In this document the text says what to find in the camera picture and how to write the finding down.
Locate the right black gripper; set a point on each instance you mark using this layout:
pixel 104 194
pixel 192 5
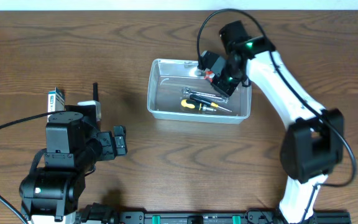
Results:
pixel 217 76

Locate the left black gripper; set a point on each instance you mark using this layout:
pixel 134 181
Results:
pixel 119 142

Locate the red handled pliers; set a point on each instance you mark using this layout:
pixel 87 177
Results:
pixel 209 75

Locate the silver ratchet wrench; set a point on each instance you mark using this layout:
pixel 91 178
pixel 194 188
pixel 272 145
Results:
pixel 197 93

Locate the yellow black stubby screwdriver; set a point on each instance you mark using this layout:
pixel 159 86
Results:
pixel 194 105

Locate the thin black yellow screwdriver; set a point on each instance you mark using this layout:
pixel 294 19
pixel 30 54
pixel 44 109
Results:
pixel 203 100

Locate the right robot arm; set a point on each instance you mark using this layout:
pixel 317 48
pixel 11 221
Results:
pixel 313 142

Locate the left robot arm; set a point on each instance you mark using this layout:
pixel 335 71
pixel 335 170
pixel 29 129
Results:
pixel 75 144

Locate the clear plastic container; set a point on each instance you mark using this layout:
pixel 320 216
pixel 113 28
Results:
pixel 172 81

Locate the blue white cardboard box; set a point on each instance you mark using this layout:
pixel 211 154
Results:
pixel 56 100

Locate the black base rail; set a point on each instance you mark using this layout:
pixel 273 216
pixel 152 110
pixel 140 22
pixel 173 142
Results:
pixel 103 214

